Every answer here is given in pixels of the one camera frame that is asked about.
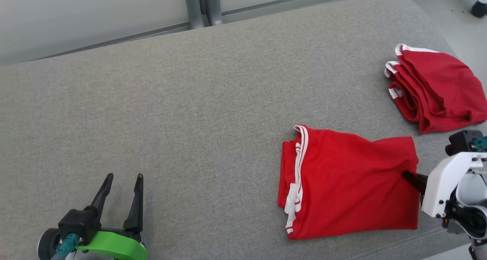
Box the black castor with metal leg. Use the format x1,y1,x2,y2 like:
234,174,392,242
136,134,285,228
466,0,487,18

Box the red jersey with white sleeves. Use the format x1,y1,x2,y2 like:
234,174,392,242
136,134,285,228
277,124,420,241

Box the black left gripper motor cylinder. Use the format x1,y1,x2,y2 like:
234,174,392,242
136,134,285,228
37,227,62,260

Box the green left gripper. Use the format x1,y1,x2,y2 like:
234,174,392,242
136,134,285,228
75,173,149,260

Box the grey partition base rail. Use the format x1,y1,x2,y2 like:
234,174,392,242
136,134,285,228
222,0,368,17
30,22,191,62

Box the grey partition post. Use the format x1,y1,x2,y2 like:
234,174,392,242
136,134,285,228
203,0,224,26
183,0,205,30

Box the left black cable teal plug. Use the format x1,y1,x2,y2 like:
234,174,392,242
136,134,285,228
53,233,79,260

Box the red shorts with white stripes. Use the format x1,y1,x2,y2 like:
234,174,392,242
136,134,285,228
384,43,487,135

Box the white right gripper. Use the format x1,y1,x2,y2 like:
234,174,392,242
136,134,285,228
402,151,487,219

